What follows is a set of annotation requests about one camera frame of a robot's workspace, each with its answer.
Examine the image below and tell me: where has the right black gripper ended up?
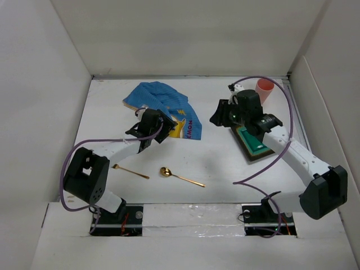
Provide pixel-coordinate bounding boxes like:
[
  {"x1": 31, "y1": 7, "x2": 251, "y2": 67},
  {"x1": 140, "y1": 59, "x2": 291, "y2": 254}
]
[{"x1": 209, "y1": 99, "x2": 249, "y2": 128}]

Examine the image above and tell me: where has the blue yellow printed cloth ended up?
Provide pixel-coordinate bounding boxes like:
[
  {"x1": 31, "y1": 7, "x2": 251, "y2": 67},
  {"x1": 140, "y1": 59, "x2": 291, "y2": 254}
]
[{"x1": 123, "y1": 82, "x2": 202, "y2": 140}]

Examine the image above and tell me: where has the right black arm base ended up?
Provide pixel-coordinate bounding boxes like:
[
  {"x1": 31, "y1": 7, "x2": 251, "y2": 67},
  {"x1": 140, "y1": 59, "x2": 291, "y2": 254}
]
[{"x1": 237, "y1": 199, "x2": 297, "y2": 238}]

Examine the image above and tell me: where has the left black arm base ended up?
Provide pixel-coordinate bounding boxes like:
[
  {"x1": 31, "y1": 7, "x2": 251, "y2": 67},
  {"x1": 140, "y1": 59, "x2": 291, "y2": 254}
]
[{"x1": 89, "y1": 204, "x2": 144, "y2": 237}]

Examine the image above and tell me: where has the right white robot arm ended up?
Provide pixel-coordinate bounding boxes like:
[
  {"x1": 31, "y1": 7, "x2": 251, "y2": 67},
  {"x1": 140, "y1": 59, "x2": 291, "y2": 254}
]
[{"x1": 210, "y1": 89, "x2": 348, "y2": 222}]

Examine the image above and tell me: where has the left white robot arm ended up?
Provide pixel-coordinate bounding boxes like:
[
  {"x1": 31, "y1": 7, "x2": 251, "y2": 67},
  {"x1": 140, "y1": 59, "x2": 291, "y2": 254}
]
[{"x1": 60, "y1": 108, "x2": 177, "y2": 223}]

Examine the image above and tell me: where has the green square plate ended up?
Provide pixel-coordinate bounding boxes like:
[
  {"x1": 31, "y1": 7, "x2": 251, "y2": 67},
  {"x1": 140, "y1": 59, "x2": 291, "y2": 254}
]
[{"x1": 231, "y1": 126, "x2": 275, "y2": 162}]

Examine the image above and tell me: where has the gold spoon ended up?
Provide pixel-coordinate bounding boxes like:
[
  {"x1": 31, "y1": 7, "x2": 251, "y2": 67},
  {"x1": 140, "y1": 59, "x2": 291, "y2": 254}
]
[{"x1": 160, "y1": 167, "x2": 206, "y2": 188}]

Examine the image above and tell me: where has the pink plastic cup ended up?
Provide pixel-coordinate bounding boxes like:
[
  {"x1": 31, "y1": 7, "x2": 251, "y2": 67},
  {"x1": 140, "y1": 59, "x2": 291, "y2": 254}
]
[{"x1": 255, "y1": 78, "x2": 275, "y2": 104}]

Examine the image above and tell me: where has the gold fork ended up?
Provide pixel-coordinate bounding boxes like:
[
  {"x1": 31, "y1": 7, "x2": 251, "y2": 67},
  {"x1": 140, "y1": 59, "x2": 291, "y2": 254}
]
[{"x1": 112, "y1": 164, "x2": 150, "y2": 179}]

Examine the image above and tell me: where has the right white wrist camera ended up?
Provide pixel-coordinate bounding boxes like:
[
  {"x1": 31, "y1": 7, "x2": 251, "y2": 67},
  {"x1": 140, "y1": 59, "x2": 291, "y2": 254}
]
[{"x1": 228, "y1": 84, "x2": 245, "y2": 104}]

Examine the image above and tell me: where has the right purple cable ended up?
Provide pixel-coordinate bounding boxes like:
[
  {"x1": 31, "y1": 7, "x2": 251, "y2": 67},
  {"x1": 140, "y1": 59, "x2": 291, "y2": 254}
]
[{"x1": 232, "y1": 76, "x2": 295, "y2": 239}]

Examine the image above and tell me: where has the purple cable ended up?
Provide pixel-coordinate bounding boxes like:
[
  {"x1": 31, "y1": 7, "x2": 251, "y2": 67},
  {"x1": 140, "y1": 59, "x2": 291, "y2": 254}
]
[
  {"x1": 232, "y1": 76, "x2": 295, "y2": 239},
  {"x1": 60, "y1": 106, "x2": 164, "y2": 234}
]

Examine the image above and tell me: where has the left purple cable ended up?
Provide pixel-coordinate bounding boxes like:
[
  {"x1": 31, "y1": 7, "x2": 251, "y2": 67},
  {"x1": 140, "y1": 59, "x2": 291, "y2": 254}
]
[{"x1": 60, "y1": 106, "x2": 164, "y2": 234}]

